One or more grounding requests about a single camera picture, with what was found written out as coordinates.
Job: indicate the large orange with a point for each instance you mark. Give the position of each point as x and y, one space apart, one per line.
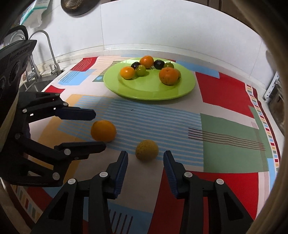
168 76

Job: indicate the orange tangerine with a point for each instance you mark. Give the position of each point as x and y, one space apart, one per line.
147 61

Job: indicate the colourful patchwork tablecloth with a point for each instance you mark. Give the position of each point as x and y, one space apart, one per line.
219 130

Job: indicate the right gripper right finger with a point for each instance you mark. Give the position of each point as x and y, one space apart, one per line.
226 214

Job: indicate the black frying pan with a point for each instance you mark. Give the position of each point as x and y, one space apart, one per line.
86 6

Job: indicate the pale yellow fruit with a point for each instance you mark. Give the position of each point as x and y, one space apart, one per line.
178 72

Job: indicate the small orange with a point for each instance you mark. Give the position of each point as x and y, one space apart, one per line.
127 73

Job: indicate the dark plum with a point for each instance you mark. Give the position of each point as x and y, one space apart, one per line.
135 65
158 64

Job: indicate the green lime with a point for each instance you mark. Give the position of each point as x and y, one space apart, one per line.
168 65

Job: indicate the yellow-green fruit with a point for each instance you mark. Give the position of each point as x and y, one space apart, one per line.
146 150

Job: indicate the white dish rack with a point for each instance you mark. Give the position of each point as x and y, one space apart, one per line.
268 93

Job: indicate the green plate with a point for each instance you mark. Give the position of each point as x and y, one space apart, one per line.
148 87

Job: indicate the orange mandarin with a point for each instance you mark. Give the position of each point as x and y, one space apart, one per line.
103 130

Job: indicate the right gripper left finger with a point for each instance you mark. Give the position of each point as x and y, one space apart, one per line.
65 212

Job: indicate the green citrus fruit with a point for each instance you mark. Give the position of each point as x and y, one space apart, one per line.
140 70

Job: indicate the steel sink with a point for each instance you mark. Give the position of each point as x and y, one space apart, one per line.
36 85

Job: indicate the metal colander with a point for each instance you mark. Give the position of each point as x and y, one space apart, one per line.
71 4

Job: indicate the teal white box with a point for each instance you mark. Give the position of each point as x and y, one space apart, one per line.
32 16

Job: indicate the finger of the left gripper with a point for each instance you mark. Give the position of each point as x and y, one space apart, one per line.
74 113
60 157

